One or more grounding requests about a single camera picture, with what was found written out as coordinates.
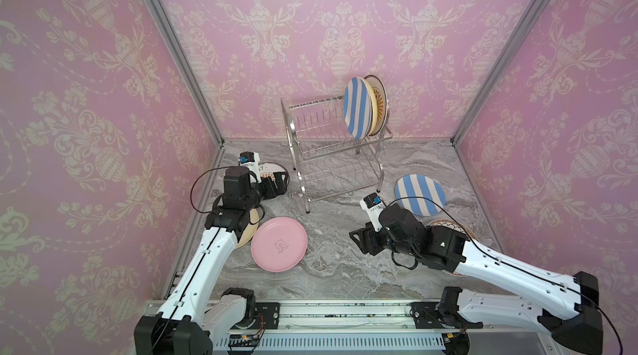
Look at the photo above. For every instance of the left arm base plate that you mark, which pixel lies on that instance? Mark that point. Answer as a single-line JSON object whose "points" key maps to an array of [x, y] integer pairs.
{"points": [[264, 315]]}

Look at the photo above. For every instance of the pink plate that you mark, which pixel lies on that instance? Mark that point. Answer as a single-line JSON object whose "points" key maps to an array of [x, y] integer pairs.
{"points": [[279, 244]]}

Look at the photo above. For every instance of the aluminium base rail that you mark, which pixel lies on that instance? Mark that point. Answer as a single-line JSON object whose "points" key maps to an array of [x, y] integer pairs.
{"points": [[377, 327]]}

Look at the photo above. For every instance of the blue striped plate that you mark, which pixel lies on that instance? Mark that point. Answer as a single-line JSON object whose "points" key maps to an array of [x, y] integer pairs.
{"points": [[420, 194], [356, 108]]}

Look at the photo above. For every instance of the blue striped plate back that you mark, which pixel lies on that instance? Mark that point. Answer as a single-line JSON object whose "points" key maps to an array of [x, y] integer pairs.
{"points": [[420, 194]]}

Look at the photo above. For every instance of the cream plate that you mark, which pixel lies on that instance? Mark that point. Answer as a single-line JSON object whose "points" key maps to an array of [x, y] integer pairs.
{"points": [[250, 230]]}

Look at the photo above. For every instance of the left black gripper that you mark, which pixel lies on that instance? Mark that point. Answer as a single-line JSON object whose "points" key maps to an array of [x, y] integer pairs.
{"points": [[272, 191]]}

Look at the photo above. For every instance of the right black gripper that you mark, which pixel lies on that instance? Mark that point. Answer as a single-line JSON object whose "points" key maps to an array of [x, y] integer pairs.
{"points": [[368, 238]]}

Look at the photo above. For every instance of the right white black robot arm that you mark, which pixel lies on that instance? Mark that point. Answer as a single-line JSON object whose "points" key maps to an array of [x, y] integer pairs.
{"points": [[566, 307]]}

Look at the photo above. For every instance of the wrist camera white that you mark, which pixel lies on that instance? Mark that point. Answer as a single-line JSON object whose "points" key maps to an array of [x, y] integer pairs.
{"points": [[251, 160], [373, 206]]}

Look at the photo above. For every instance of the steel two-tier dish rack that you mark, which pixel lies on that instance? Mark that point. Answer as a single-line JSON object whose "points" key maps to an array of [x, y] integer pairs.
{"points": [[329, 162]]}

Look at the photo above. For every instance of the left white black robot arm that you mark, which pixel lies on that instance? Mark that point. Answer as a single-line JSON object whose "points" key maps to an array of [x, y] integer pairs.
{"points": [[185, 323]]}

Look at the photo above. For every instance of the sunburst plate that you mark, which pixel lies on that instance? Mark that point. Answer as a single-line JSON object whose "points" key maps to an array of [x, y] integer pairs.
{"points": [[267, 169], [381, 103]]}

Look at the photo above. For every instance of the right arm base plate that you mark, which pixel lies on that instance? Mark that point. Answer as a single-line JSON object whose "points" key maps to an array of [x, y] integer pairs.
{"points": [[425, 315]]}

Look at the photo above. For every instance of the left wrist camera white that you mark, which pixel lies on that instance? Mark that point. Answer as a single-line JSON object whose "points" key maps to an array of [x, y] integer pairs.
{"points": [[251, 160]]}

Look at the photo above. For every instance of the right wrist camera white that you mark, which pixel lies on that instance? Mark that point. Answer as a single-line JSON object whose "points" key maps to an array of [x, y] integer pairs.
{"points": [[373, 206]]}

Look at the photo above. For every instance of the scale pattern plate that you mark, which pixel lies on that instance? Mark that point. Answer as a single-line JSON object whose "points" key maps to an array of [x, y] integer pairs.
{"points": [[451, 225]]}

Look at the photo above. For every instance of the yellow bear plate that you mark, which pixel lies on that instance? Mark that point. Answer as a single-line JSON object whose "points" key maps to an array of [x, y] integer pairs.
{"points": [[373, 104]]}

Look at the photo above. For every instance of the blue striped plate front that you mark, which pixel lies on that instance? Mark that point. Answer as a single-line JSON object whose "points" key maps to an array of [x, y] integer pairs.
{"points": [[356, 108]]}

